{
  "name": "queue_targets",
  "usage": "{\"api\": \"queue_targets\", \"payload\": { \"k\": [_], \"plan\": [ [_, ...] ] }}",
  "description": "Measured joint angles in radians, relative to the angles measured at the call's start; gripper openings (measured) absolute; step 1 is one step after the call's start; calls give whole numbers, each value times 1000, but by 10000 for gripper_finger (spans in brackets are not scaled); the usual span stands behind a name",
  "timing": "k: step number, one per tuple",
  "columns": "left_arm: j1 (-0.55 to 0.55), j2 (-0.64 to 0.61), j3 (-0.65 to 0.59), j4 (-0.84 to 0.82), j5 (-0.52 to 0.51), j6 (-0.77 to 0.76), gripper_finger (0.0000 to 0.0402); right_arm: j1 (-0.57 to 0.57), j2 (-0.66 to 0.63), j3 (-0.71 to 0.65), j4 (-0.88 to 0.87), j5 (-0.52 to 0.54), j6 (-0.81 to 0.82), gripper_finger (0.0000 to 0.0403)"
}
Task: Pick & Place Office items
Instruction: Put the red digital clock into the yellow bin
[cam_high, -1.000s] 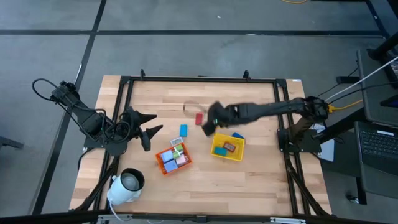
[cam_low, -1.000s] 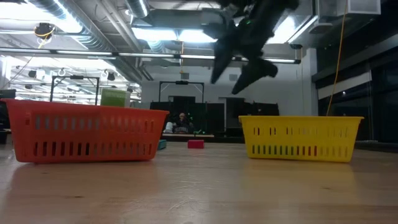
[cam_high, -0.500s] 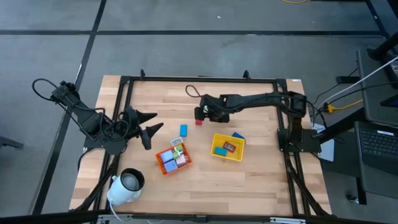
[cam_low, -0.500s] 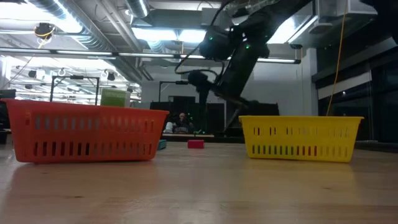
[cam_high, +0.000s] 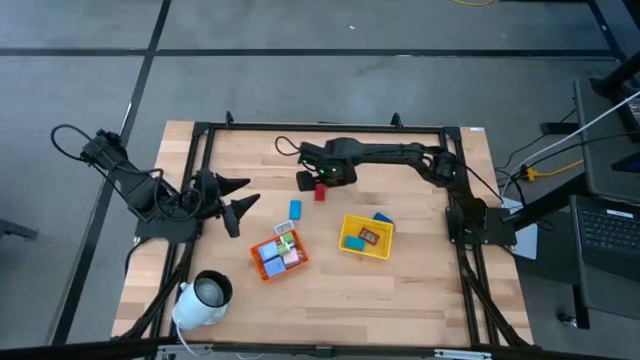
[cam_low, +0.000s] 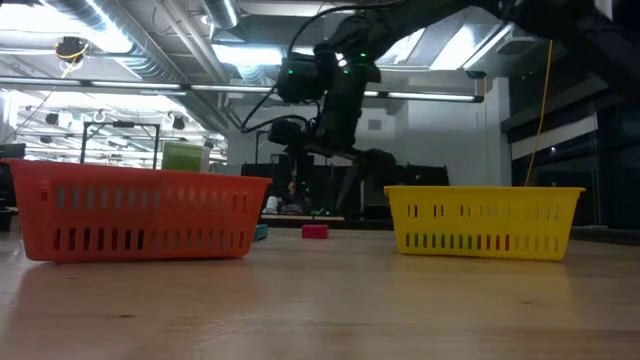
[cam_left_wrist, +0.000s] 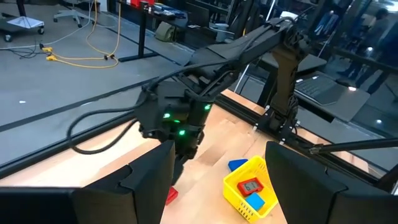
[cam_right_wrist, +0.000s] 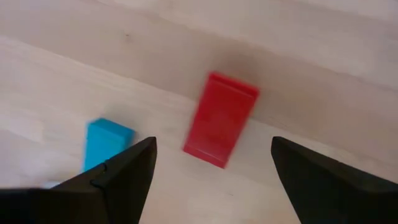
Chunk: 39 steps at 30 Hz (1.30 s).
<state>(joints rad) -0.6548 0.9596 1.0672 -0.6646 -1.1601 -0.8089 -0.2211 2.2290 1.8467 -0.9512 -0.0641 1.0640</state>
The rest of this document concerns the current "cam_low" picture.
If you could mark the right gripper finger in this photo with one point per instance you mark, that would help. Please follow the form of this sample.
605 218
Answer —
298 170
372 160

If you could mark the small red eraser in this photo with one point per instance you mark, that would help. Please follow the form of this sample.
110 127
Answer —
315 231

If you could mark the green sticky note pad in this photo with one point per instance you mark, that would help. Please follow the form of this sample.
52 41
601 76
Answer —
182 157

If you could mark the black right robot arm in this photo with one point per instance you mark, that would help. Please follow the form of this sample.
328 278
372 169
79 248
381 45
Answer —
425 15

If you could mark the person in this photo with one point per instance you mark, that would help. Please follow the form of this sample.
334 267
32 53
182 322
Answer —
291 201

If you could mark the teal box standing on edge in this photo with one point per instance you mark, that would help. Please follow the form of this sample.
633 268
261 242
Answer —
260 232

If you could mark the long ceiling light fixture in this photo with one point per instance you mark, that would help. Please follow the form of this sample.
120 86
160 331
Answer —
430 96

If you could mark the yellow plastic basket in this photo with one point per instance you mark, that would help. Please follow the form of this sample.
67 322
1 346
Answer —
482 225

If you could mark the orange plastic basket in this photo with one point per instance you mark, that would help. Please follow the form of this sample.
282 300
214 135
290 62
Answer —
135 215

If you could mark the black background rig frame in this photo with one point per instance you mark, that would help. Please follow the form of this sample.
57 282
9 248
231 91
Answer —
120 124

